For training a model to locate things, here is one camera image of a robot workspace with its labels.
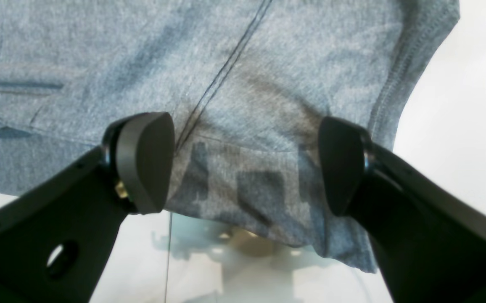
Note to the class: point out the grey t-shirt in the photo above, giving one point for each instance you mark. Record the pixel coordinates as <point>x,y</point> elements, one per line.
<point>246,82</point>

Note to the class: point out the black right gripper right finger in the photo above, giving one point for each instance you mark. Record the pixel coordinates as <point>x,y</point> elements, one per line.
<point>430,247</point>

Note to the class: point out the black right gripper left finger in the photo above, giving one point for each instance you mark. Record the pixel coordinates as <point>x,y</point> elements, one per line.
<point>56,239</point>

